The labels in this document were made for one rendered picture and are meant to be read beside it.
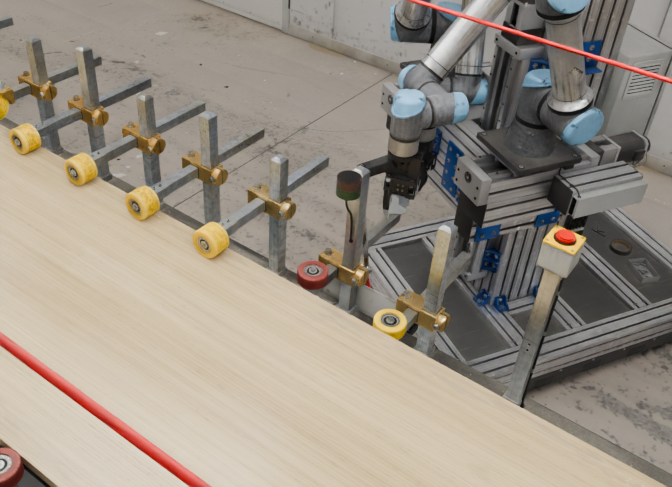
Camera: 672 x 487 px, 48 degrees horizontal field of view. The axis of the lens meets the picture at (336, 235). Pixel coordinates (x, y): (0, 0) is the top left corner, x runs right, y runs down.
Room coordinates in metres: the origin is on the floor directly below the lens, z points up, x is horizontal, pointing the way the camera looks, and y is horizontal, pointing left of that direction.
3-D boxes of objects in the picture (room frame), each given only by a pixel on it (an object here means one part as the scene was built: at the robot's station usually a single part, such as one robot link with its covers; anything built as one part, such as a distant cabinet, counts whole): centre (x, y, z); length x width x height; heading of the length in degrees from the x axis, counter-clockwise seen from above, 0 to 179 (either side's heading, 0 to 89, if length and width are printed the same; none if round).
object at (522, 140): (1.94, -0.55, 1.09); 0.15 x 0.15 x 0.10
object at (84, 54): (2.07, 0.80, 0.93); 0.03 x 0.03 x 0.48; 57
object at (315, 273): (1.45, 0.05, 0.85); 0.08 x 0.08 x 0.11
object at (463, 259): (1.46, -0.25, 0.83); 0.43 x 0.03 x 0.04; 147
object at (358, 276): (1.54, -0.03, 0.85); 0.13 x 0.06 x 0.05; 57
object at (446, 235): (1.39, -0.26, 0.89); 0.03 x 0.03 x 0.48; 57
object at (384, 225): (1.62, -0.06, 0.84); 0.43 x 0.03 x 0.04; 147
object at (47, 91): (2.21, 1.03, 0.95); 0.13 x 0.06 x 0.05; 57
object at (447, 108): (1.66, -0.23, 1.29); 0.11 x 0.11 x 0.08; 26
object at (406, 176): (1.59, -0.15, 1.13); 0.09 x 0.08 x 0.12; 77
